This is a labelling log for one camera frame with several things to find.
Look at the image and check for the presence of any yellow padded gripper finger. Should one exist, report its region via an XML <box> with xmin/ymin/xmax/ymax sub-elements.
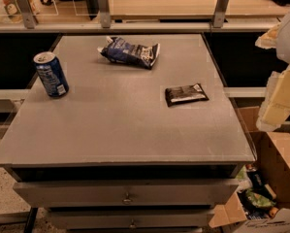
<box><xmin>255</xmin><ymin>24</ymin><xmax>280</xmax><ymax>49</ymax></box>
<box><xmin>256</xmin><ymin>65</ymin><xmax>290</xmax><ymax>132</ymax></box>

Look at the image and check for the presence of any blue pepsi can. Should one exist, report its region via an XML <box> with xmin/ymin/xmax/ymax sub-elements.
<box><xmin>33</xmin><ymin>51</ymin><xmax>69</xmax><ymax>97</ymax></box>

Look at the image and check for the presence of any black snack bar wrapper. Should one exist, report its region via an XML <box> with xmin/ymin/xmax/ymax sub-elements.
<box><xmin>165</xmin><ymin>83</ymin><xmax>209</xmax><ymax>107</ymax></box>

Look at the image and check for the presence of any cardboard box with snacks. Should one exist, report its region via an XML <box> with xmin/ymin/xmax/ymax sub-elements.
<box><xmin>209</xmin><ymin>107</ymin><xmax>290</xmax><ymax>233</ymax></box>

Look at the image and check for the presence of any upper grey drawer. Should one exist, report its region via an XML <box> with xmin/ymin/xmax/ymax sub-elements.
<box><xmin>14</xmin><ymin>179</ymin><xmax>238</xmax><ymax>208</ymax></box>

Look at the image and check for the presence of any grey drawer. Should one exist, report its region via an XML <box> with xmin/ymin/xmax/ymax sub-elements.
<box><xmin>14</xmin><ymin>179</ymin><xmax>238</xmax><ymax>208</ymax></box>
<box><xmin>49</xmin><ymin>209</ymin><xmax>214</xmax><ymax>229</ymax></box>

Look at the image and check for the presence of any wooden counter shelf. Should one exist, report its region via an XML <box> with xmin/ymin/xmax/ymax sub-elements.
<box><xmin>0</xmin><ymin>0</ymin><xmax>290</xmax><ymax>33</ymax></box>

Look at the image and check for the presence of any blue crumpled chip bag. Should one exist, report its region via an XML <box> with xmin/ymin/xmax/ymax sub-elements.
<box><xmin>97</xmin><ymin>36</ymin><xmax>160</xmax><ymax>70</ymax></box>

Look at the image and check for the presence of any grey drawer cabinet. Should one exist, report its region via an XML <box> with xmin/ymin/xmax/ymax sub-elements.
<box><xmin>0</xmin><ymin>34</ymin><xmax>255</xmax><ymax>233</ymax></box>

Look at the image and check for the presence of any lower grey drawer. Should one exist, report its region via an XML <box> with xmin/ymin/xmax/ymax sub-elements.
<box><xmin>49</xmin><ymin>209</ymin><xmax>214</xmax><ymax>229</ymax></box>

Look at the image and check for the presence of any right grey metal bracket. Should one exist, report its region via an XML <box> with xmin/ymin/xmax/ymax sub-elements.
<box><xmin>211</xmin><ymin>0</ymin><xmax>229</xmax><ymax>28</ymax></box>

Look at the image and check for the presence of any grey metal bracket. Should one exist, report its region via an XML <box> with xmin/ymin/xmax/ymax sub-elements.
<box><xmin>97</xmin><ymin>0</ymin><xmax>112</xmax><ymax>28</ymax></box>
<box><xmin>16</xmin><ymin>0</ymin><xmax>37</xmax><ymax>29</ymax></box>
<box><xmin>211</xmin><ymin>0</ymin><xmax>229</xmax><ymax>28</ymax></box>

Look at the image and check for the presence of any middle grey metal bracket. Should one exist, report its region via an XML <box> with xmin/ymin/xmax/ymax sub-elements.
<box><xmin>97</xmin><ymin>0</ymin><xmax>112</xmax><ymax>28</ymax></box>

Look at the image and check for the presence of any left grey metal bracket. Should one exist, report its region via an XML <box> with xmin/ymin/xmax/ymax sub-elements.
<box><xmin>16</xmin><ymin>0</ymin><xmax>37</xmax><ymax>29</ymax></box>

